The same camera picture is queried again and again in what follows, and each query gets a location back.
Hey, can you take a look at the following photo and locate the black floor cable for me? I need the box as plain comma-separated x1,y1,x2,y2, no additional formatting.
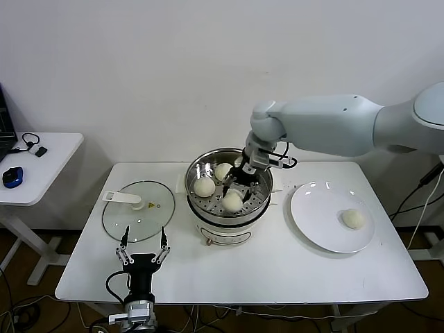
0,266,72,333

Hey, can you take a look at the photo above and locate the black power cable with plug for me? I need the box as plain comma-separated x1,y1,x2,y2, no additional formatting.
388,162,444,221

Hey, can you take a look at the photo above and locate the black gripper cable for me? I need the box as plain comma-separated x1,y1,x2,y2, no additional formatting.
266,140,298,170
105,270,131,303

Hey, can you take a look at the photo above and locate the large white table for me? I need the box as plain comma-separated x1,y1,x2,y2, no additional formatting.
55,162,429,333

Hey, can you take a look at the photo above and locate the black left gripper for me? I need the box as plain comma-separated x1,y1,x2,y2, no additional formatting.
114,224,172,299

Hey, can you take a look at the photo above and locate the blue computer mouse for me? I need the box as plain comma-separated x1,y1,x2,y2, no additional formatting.
1,166,24,189

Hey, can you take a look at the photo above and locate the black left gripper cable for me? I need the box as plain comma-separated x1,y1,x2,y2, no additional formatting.
105,270,131,303

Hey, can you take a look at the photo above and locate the black laptop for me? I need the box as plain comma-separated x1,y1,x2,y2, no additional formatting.
0,83,19,164

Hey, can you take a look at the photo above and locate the small white side table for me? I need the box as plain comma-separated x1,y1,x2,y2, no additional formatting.
0,133,85,287

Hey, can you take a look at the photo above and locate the stainless steel steamer basket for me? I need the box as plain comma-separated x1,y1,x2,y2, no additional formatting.
185,148,274,226

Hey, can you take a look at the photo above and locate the white steamed baozi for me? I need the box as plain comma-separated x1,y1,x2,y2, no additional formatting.
221,189,244,213
193,177,216,198
342,208,367,230
214,162,234,182

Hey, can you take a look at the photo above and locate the glass lid with white handle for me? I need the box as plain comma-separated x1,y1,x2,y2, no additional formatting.
102,180,176,243

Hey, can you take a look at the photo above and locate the white round plate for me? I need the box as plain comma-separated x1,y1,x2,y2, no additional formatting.
290,180,376,254

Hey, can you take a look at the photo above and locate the white cable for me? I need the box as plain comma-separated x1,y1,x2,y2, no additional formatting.
407,187,438,250

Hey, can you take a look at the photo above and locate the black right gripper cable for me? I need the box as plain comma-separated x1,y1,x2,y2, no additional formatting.
266,140,298,170

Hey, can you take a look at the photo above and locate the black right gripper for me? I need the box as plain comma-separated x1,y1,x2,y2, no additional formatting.
221,163,260,204

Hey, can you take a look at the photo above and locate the thin black looped cable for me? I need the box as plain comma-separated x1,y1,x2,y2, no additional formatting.
10,133,42,154

